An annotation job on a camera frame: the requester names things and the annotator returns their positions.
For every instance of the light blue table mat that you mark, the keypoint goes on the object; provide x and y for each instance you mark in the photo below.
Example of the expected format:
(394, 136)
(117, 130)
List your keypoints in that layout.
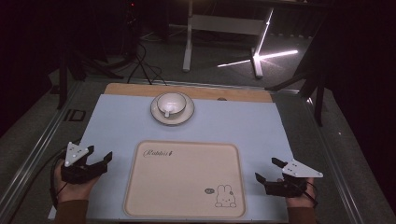
(118, 124)

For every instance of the person's left hand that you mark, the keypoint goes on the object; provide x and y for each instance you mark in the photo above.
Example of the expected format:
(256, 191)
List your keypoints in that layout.
(73, 192)

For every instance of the black floor socket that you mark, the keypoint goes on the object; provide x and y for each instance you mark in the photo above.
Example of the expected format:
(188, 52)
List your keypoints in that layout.
(74, 115)

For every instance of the white metal desk frame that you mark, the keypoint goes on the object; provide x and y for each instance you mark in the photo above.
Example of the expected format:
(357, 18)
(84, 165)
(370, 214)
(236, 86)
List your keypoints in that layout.
(224, 24)

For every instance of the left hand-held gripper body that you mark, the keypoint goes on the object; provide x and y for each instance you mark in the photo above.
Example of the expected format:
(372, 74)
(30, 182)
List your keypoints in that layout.
(73, 154)

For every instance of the white cup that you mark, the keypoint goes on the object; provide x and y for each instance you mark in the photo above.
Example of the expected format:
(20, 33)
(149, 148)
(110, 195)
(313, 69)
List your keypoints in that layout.
(171, 103)

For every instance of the black metal stand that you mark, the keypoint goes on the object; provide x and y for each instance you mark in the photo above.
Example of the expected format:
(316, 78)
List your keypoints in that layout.
(311, 84)
(81, 67)

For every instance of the beige tray with rabbit print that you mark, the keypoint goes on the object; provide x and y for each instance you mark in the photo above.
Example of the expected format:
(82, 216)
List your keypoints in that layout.
(183, 183)

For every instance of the white saucer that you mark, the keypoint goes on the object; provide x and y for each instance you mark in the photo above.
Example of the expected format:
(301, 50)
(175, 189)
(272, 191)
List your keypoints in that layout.
(186, 113)

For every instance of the person's right hand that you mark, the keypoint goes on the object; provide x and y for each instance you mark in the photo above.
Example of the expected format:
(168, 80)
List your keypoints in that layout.
(299, 202)

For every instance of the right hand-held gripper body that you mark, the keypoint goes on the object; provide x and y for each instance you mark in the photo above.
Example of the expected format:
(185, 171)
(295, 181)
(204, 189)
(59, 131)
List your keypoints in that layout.
(300, 170)

